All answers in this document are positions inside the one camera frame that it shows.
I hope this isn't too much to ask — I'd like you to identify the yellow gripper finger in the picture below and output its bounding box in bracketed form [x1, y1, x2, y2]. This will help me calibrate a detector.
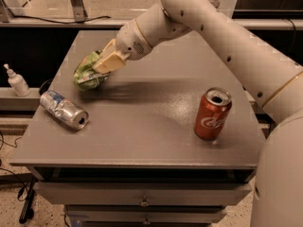
[99, 39, 116, 61]
[93, 51, 129, 74]

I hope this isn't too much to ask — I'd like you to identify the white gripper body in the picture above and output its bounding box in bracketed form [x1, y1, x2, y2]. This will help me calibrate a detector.
[116, 20, 152, 61]

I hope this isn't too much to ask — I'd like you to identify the green jalapeno chip bag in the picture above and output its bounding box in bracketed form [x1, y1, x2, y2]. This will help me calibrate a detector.
[73, 51, 109, 91]

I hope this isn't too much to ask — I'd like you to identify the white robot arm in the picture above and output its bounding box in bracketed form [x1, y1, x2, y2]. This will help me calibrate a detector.
[94, 0, 303, 227]

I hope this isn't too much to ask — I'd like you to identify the silver redbull can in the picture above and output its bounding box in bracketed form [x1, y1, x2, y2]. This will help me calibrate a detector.
[40, 90, 89, 130]

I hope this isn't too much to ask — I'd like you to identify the red coca-cola can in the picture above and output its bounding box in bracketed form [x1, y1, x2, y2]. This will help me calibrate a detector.
[194, 87, 232, 141]

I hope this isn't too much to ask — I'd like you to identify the grey drawer cabinet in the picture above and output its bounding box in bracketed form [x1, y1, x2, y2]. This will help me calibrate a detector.
[11, 31, 264, 227]

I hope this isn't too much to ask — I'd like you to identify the white pump bottle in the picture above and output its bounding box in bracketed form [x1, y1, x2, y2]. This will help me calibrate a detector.
[4, 63, 30, 97]

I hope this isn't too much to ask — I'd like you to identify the upper grey drawer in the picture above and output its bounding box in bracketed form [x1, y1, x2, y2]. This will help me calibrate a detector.
[35, 183, 252, 207]

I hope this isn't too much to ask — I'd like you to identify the grey drawer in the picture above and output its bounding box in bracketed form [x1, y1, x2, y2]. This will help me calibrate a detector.
[35, 183, 252, 207]
[64, 205, 226, 224]

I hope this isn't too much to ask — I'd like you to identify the lower grey drawer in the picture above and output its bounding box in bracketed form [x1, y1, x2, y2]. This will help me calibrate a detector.
[64, 205, 226, 224]

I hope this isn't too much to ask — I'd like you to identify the left metal bracket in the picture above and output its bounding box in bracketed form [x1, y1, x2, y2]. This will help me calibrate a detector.
[70, 0, 88, 23]

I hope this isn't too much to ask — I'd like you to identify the black cable on shelf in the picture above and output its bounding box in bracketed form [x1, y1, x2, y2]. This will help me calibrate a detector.
[6, 7, 112, 25]

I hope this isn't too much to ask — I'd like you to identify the black floor cable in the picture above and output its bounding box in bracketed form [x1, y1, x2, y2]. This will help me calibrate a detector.
[0, 131, 38, 225]

